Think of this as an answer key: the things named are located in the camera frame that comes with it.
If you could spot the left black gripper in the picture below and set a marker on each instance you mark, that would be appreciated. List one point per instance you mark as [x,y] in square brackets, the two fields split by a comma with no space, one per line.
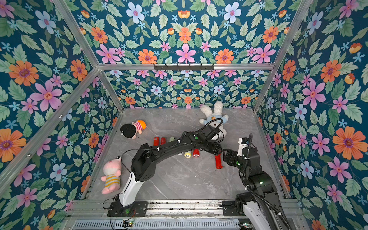
[216,149]

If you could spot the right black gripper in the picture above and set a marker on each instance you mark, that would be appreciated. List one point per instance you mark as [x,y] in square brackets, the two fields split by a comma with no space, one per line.
[230,156]

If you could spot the red flashlight white rim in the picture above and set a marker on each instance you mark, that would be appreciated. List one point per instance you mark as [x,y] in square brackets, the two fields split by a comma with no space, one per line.
[156,141]

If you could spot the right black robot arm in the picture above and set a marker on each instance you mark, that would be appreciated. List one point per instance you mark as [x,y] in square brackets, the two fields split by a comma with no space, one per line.
[260,202]

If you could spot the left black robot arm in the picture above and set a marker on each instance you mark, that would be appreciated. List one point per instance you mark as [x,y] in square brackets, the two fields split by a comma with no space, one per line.
[143,164]

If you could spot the white bunny plush blue shirt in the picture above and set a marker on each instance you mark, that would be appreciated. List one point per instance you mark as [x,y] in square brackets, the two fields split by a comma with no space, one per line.
[215,118]

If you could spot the black-haired striped plush doll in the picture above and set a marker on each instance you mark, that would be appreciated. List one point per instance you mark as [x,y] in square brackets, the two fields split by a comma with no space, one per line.
[131,131]

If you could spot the pink pig plush striped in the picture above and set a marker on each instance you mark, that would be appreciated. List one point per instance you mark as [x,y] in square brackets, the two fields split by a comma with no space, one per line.
[111,176]

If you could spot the white vent grille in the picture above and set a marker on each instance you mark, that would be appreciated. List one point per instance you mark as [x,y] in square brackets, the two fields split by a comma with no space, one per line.
[159,224]

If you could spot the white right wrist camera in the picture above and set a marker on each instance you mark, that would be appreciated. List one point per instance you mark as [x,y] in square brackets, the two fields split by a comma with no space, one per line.
[243,146]

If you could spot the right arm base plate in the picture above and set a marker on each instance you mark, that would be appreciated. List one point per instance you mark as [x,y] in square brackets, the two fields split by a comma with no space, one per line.
[229,209]

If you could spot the black hook rail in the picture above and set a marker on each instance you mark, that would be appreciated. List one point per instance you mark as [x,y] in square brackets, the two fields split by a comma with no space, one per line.
[183,67]

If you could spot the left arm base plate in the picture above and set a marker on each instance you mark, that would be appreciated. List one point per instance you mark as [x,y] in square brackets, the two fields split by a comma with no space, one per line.
[137,209]

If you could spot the aluminium frame corner post left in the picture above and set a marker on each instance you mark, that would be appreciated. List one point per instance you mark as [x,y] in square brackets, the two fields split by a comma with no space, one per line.
[96,66]

